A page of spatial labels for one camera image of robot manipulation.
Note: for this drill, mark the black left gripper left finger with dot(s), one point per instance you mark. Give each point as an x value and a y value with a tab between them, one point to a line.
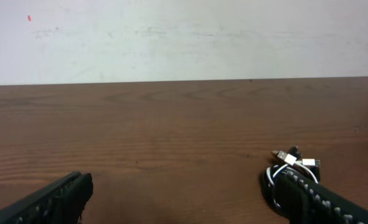
61	202

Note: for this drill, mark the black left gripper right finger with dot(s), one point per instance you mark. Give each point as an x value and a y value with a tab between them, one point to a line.
303	201

